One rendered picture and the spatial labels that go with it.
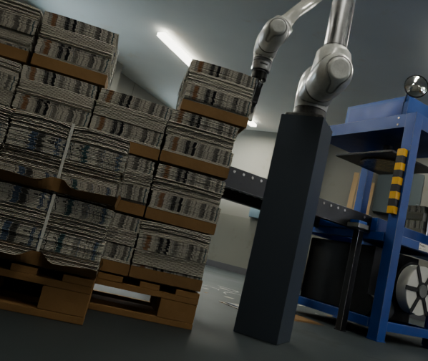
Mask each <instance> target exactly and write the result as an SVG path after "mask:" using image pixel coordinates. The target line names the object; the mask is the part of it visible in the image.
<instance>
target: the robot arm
mask: <svg viewBox="0 0 428 361"><path fill-rule="evenodd" d="M321 1H322V0H302V1H300V2H299V3H297V5H295V6H294V7H292V8H291V9H290V10H288V11H287V12H286V13H285V14H284V15H282V16H279V15H277V16H275V17H273V18H272V19H270V20H268V21H267V22H266V24H265V25H264V27H263V28H262V30H261V32H260V33H259V35H258V37H257V40H256V43H255V46H254V51H253V63H252V67H251V71H252V72H251V77H255V78H256V82H255V87H254V91H253V98H252V101H251V102H252V106H251V113H250V115H249V116H248V121H250V122H251V121H252V119H253V114H254V111H255V108H256V105H257V103H258V98H259V95H260V93H261V88H262V86H263V83H264V82H266V79H267V76H268V74H269V73H270V70H271V65H272V61H273V59H274V57H275V56H276V53H277V51H278V48H280V46H281V45H282V44H284V42H285V41H286V40H287V38H288V37H289V36H290V34H291V33H292V26H293V24H294V22H295V21H296V20H297V19H298V18H299V17H301V16H303V15H304V14H305V13H306V12H308V11H310V10H311V9H312V8H314V7H315V6H316V5H317V4H318V3H319V2H321ZM355 2H356V0H332V5H331V11H330V15H329V22H328V26H327V30H326V38H325V42H324V45H323V46H322V47H321V48H320V49H319V50H318V51H317V52H316V56H315V59H314V61H313V65H312V66H311V67H309V68H308V69H307V70H306V71H305V72H304V73H303V74H302V76H301V79H300V82H299V84H298V89H297V93H296V100H295V106H294V110H293V112H286V113H285V114H288V115H305V116H315V117H324V118H325V119H326V113H327V110H328V107H329V105H330V104H331V101H332V99H333V98H335V97H336V96H337V95H339V94H340V93H341V92H343V91H344V90H345V89H346V87H347V86H348V85H349V83H350V81H351V79H352V76H353V65H352V63H351V53H350V52H349V50H348V49H347V45H348V40H349V33H350V29H351V22H352V17H353V13H354V6H355Z"/></svg>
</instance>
